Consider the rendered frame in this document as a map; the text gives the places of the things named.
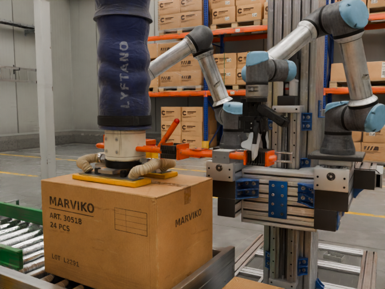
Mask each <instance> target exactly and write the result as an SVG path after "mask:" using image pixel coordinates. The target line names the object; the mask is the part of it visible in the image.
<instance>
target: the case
mask: <svg viewBox="0 0 385 289"><path fill-rule="evenodd" d="M83 172H84V171H82V172H79V173H83ZM73 174H78V173H73ZM73 174H68V175H62V176H59V177H53V178H47V179H42V180H41V196H42V222H43V236H44V261H45V272H47V273H50V274H53V275H56V276H59V277H62V278H65V279H68V280H71V281H73V282H76V283H80V284H83V285H85V286H88V287H92V288H95V289H172V288H173V287H175V286H176V285H177V284H178V283H180V282H181V281H182V280H184V279H185V278H187V277H188V276H189V275H191V274H192V273H193V272H194V271H196V270H197V269H198V268H200V267H201V266H203V265H204V264H205V263H207V262H208V261H209V260H211V259H212V258H213V179H212V178H209V177H199V176H193V175H182V174H178V175H177V176H175V177H171V178H167V179H157V178H149V179H151V183H150V184H147V185H143V186H140V187H137V188H131V187H126V186H118V185H110V184H106V183H98V182H91V181H83V180H78V179H73V178H72V175H73ZM144 178H148V177H144Z"/></svg>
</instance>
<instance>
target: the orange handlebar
mask: <svg viewBox="0 0 385 289"><path fill-rule="evenodd" d="M154 144H156V140H155V139H146V145H154ZM146 145H144V146H137V147H136V151H139V152H147V153H160V148H159V147H157V146H146ZM96 147H97V148H98V149H104V143H97V144H96ZM179 153H180V155H189V157H193V158H204V157H211V158H212V150H209V149H207V148H194V149H188V148H186V149H185V150H184V149H180V151H179ZM229 158H230V159H239V160H243V152H237V151H236V152H235V153H230V155H229ZM276 160H277V156H276V155H274V154H273V155H270V156H269V162H274V161H276Z"/></svg>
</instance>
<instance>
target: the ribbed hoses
mask: <svg viewBox="0 0 385 289"><path fill-rule="evenodd" d="M98 154H104V152H103V153H97V154H87V155H83V156H82V157H79V158H78V159H77V161H76V164H77V167H79V168H80V169H82V170H83V171H84V173H88V172H91V171H92V170H93V167H92V166H91V165H90V163H94V162H95V163H96V162H99V161H98ZM175 166H176V161H175V160H174V159H165V158H163V159H160V158H158V159H157V158H156V159H151V160H150V161H149V162H147V163H145V164H143V165H138V166H135V167H133V168H132V169H131V171H130V172H129V175H128V177H129V179H138V178H139V176H141V175H144V174H145V175H146V174H148V173H150V172H153V171H154V170H157V169H160V171H167V170H168V169H171V168H174V167H175Z"/></svg>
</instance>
